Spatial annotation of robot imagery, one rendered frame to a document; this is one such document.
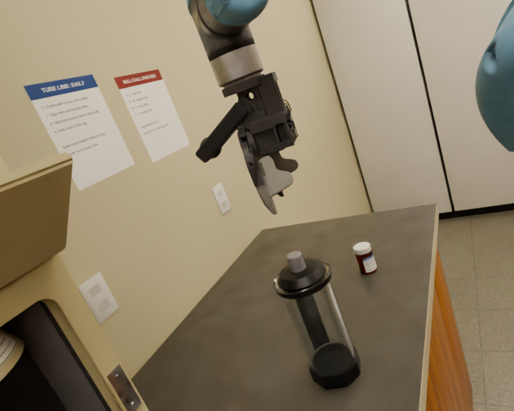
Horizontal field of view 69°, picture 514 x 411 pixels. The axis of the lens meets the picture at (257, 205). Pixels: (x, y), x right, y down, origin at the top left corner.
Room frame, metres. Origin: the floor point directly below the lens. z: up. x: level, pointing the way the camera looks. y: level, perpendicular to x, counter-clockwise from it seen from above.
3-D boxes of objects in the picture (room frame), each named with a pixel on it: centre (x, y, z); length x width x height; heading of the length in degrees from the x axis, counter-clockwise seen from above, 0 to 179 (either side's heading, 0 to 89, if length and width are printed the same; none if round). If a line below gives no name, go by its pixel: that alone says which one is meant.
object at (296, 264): (0.61, -0.03, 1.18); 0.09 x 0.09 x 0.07
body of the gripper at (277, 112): (0.61, -0.06, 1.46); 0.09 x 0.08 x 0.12; 72
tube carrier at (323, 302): (0.61, -0.03, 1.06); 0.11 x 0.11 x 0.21
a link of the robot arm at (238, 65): (0.61, -0.05, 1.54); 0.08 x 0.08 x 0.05
